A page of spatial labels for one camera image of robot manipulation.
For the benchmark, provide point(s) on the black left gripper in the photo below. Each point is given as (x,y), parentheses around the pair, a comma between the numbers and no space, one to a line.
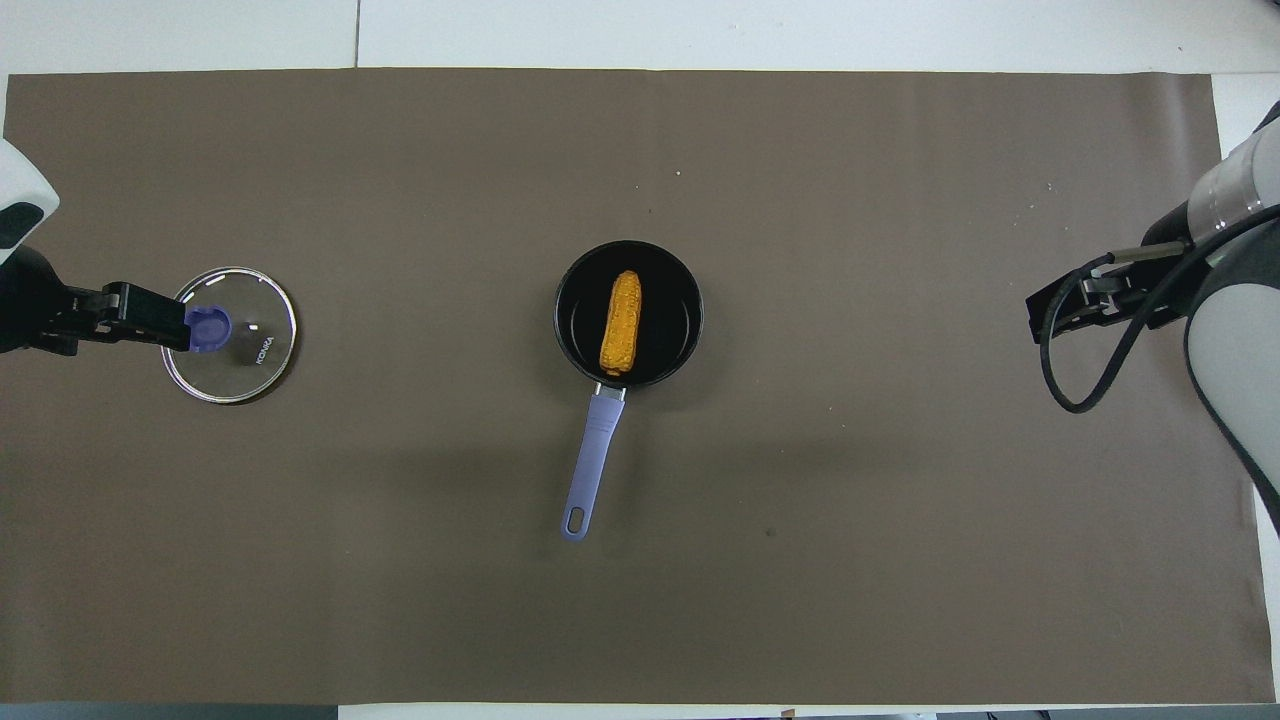
(35,305)

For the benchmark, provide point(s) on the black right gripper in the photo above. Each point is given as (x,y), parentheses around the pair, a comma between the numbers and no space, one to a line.
(1150,285)

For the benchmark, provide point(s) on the glass lid with purple knob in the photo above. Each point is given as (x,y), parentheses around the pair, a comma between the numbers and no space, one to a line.
(255,345)

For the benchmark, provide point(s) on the yellow corn cob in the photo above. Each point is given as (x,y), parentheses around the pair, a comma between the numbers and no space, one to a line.
(621,320)

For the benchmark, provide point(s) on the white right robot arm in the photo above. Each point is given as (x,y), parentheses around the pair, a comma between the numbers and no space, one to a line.
(1235,320)

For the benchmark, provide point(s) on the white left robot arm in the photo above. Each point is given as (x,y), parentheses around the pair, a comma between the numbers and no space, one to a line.
(20,200)

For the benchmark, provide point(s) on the brown table mat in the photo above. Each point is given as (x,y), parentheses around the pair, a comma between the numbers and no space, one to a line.
(400,560)

